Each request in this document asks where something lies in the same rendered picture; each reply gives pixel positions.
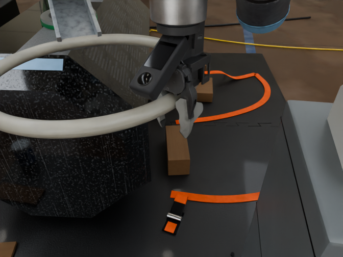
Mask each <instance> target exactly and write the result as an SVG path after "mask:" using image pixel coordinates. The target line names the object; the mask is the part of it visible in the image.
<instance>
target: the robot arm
mask: <svg viewBox="0 0 343 257"><path fill-rule="evenodd" d="M207 1H208V0H150V17H151V20H152V21H153V22H154V23H156V24H157V32H159V33H160V34H163V35H162V36H161V38H160V39H159V41H158V42H157V44H156V45H155V47H154V48H153V50H152V51H151V53H150V54H149V56H148V57H147V59H146V60H145V62H144V63H143V65H142V66H141V68H140V69H139V71H138V72H137V73H136V75H135V76H134V78H133V79H132V81H131V82H130V84H129V87H130V89H131V90H132V91H133V93H134V94H136V95H139V96H142V97H145V98H148V99H150V100H151V102H152V101H155V100H157V99H159V98H161V97H163V96H165V95H166V94H168V93H170V92H172V93H174V95H175V96H178V95H180V94H181V98H180V99H179V100H178V101H176V109H177V110H178V113H179V123H180V130H179V131H180V133H181V134H182V136H183V137H184V138H187V137H188V136H189V134H190V133H191V130H192V126H193V123H194V122H195V120H196V119H197V118H198V117H199V116H200V114H201V113H202V111H203V104H202V103H201V102H197V91H196V89H195V86H197V85H199V83H200V82H201V84H202V85H203V84H205V83H206V82H208V81H209V80H210V64H211V54H208V53H205V52H204V51H203V50H204V30H205V20H206V18H207ZM289 9H290V0H236V16H237V18H238V21H239V23H240V25H241V26H242V27H243V28H244V29H245V30H247V31H249V32H251V33H255V34H264V33H268V32H271V31H273V30H275V29H277V28H278V27H279V26H280V25H281V24H282V23H283V22H284V21H285V19H286V17H287V15H288V13H289ZM207 63H208V74H207V76H205V77H204V75H205V65H206V64H207Z"/></svg>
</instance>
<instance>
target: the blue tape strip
mask: <svg viewBox="0 0 343 257"><path fill-rule="evenodd" d="M13 69H23V70H63V59H39V58H36V59H33V60H30V61H28V62H25V63H23V64H21V65H19V66H17V67H15V68H13Z"/></svg>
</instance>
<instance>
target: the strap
mask: <svg viewBox="0 0 343 257"><path fill-rule="evenodd" d="M214 73H222V74H226V73H224V72H222V71H217V70H215V71H210V74H214ZM226 75H227V76H229V77H231V78H233V79H244V78H248V77H251V76H255V77H256V78H257V79H258V80H259V81H260V82H262V84H263V85H264V89H265V92H264V96H263V98H262V99H261V100H260V101H259V102H257V103H255V104H253V105H251V106H249V107H247V108H244V109H241V110H237V111H234V112H230V113H226V114H220V115H215V116H209V117H202V118H197V119H196V120H195V122H204V121H212V120H218V119H223V118H228V117H232V116H236V115H239V114H243V113H246V112H249V111H251V110H254V109H256V108H258V107H260V106H262V105H263V104H265V103H266V102H267V101H268V99H269V97H270V94H271V89H270V86H269V84H268V83H267V81H266V80H265V79H264V78H262V77H261V76H260V75H259V74H258V73H250V74H246V75H241V76H230V75H228V74H226ZM176 124H180V123H179V120H176ZM177 193H179V194H182V195H186V196H188V199H187V200H192V201H200V202H212V203H233V202H246V201H254V200H258V197H259V194H260V192H257V193H250V194H242V195H202V194H194V193H187V192H179V191H171V195H170V197H171V198H175V197H176V194H177Z"/></svg>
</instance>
